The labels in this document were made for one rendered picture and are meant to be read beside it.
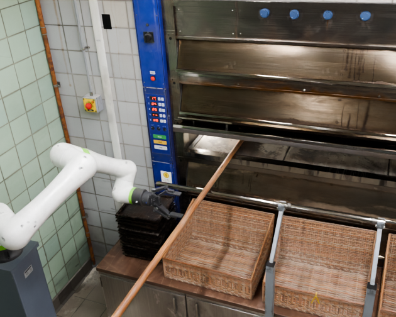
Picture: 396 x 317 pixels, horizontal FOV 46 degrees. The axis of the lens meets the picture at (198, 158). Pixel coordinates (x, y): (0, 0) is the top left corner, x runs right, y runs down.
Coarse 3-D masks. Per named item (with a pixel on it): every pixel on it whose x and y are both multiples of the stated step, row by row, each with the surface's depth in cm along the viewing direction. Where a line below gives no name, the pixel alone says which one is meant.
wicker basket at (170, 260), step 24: (192, 216) 310; (216, 216) 304; (240, 216) 296; (264, 216) 290; (192, 240) 311; (216, 240) 307; (264, 240) 274; (168, 264) 277; (192, 264) 270; (216, 264) 290; (240, 264) 289; (264, 264) 281; (216, 288) 271; (240, 288) 263
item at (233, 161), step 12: (192, 156) 294; (204, 156) 291; (216, 156) 288; (240, 156) 286; (264, 168) 279; (276, 168) 276; (288, 168) 273; (300, 168) 270; (312, 168) 269; (324, 168) 268; (336, 168) 267; (348, 180) 262; (360, 180) 259; (372, 180) 256; (384, 180) 254
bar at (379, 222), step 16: (208, 192) 255; (224, 192) 253; (288, 208) 241; (304, 208) 237; (384, 224) 223; (272, 256) 236; (272, 272) 235; (272, 288) 240; (368, 288) 217; (272, 304) 246; (368, 304) 222
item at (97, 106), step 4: (84, 96) 297; (88, 96) 296; (92, 96) 296; (96, 96) 296; (100, 96) 297; (84, 100) 296; (88, 100) 295; (92, 100) 294; (96, 100) 294; (100, 100) 298; (84, 104) 298; (92, 104) 295; (96, 104) 295; (100, 104) 299; (84, 108) 300; (92, 108) 297; (96, 108) 296; (100, 108) 299; (92, 112) 299; (96, 112) 297
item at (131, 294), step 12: (240, 144) 295; (228, 156) 281; (204, 192) 249; (192, 204) 240; (180, 228) 224; (168, 240) 216; (156, 264) 204; (144, 276) 197; (132, 288) 191; (120, 312) 181
